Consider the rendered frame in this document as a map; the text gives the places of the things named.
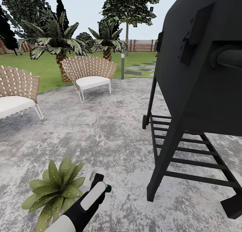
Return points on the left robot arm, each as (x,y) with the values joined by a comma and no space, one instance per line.
(76,218)

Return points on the pot plant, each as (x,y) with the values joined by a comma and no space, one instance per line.
(55,192)

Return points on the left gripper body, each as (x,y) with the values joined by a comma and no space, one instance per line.
(98,177)

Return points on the insectifuge atomizer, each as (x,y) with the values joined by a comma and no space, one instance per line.
(108,188)

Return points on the bush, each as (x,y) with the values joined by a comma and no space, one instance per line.
(106,41)
(54,39)
(84,37)

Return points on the charcoal grill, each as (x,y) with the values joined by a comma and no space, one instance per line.
(199,72)

